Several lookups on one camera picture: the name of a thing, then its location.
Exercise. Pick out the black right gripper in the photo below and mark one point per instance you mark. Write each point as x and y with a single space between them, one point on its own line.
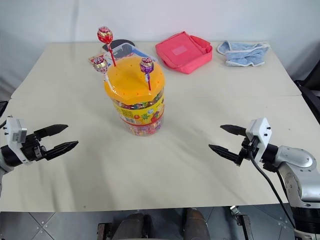
246 150

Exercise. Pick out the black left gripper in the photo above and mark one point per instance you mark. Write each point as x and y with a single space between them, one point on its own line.
32 150

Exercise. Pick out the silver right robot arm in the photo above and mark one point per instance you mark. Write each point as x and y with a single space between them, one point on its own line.
297 160

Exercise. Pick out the silver red wrapped lollipop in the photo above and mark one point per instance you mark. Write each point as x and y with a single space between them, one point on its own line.
100 65

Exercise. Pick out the purple wrapped lollipop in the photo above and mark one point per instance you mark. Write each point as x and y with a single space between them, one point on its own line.
146 66

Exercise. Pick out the big red lollipop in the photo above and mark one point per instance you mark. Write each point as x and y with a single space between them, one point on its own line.
105 35

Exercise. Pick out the flat printed candy packet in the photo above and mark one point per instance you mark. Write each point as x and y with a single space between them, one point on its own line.
91 60

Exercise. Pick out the clear plastic candy jar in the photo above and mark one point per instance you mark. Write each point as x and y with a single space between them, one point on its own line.
140 115

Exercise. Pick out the light blue towel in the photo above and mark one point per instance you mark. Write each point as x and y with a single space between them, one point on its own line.
243 53

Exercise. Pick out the dark rounded shape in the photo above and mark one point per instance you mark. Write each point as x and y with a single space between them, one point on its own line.
132 226
197 223

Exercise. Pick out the black chair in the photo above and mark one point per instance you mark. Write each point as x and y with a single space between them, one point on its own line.
311 95

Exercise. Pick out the orange perforated jar lid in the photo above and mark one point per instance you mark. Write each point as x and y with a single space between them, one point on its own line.
130 80

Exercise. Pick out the pink fabric bag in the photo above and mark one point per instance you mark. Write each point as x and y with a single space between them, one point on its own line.
183 51

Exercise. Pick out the clear plastic storage box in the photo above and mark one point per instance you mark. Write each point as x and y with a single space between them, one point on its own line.
125 50

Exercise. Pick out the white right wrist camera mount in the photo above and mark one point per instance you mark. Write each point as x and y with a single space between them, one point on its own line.
261 132

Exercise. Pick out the metal table frame bracket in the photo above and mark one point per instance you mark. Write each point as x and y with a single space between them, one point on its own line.
241 221
104 231

